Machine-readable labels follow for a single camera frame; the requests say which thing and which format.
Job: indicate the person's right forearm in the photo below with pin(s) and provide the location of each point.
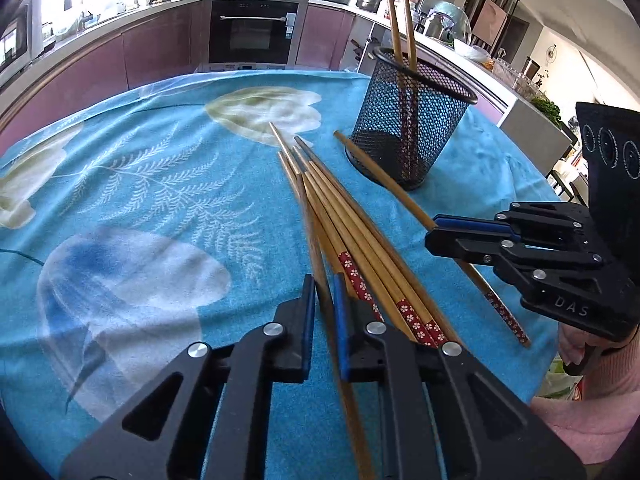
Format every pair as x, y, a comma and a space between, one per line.
600, 400

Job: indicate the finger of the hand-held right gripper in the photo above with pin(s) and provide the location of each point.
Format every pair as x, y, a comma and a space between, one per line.
465, 247
470, 224

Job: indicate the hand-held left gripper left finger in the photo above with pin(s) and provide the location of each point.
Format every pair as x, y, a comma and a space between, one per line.
307, 325

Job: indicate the dark dining chair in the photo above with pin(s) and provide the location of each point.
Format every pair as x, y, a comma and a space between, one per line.
567, 185

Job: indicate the green leafy plant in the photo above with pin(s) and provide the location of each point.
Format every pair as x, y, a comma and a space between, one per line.
547, 109

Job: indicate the clear dome food cover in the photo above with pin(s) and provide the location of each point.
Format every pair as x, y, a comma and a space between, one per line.
452, 20

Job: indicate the purple kitchen cabinets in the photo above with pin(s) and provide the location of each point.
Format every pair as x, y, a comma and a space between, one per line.
150, 50

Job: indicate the silver microwave oven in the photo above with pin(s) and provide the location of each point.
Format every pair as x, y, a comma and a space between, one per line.
12, 42

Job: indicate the person's right hand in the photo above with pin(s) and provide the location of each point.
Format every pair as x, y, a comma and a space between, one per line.
572, 347

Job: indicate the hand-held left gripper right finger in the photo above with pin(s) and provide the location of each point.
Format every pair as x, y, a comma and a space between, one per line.
343, 330

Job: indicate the bundle of wooden chopsticks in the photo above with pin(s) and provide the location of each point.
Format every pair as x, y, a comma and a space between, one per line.
350, 230

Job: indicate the colourful package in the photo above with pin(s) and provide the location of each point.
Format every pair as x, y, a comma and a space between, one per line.
557, 385

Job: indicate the black mesh utensil holder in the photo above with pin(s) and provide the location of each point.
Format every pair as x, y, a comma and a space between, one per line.
380, 125

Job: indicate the framed wall picture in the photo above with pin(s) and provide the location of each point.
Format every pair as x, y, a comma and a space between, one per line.
490, 21

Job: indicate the black built-in oven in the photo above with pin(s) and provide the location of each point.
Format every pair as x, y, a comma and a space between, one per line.
250, 35

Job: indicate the blue floral tablecloth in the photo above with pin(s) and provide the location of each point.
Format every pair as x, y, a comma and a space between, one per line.
150, 185

